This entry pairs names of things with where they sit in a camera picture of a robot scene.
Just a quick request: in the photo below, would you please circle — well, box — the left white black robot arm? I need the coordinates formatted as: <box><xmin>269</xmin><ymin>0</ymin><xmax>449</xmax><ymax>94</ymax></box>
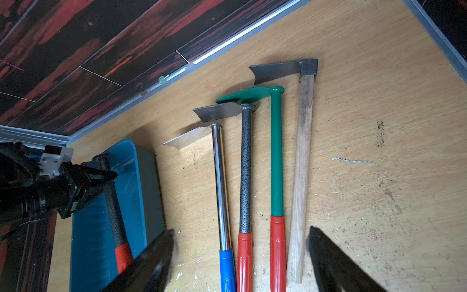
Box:
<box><xmin>1</xmin><ymin>142</ymin><xmax>118</xmax><ymax>225</ymax></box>

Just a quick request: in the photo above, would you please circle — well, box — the chrome hoe blue grip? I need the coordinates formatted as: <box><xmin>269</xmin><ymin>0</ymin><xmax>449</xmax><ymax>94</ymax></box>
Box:
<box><xmin>164</xmin><ymin>123</ymin><xmax>237</xmax><ymax>292</ymax></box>

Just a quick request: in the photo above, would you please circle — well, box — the teal plastic storage tray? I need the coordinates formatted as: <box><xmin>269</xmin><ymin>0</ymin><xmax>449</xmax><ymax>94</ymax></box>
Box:
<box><xmin>69</xmin><ymin>139</ymin><xmax>165</xmax><ymax>292</ymax></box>

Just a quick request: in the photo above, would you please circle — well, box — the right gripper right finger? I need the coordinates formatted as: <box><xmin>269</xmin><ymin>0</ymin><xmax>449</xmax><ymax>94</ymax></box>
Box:
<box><xmin>308</xmin><ymin>226</ymin><xmax>385</xmax><ymax>292</ymax></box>

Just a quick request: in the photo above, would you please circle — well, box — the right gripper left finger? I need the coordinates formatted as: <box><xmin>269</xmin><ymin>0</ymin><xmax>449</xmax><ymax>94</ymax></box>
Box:
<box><xmin>103</xmin><ymin>229</ymin><xmax>175</xmax><ymax>292</ymax></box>

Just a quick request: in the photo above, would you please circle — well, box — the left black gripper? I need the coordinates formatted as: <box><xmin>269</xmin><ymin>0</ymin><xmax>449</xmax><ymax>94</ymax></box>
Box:
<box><xmin>21</xmin><ymin>146</ymin><xmax>118</xmax><ymax>219</ymax></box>

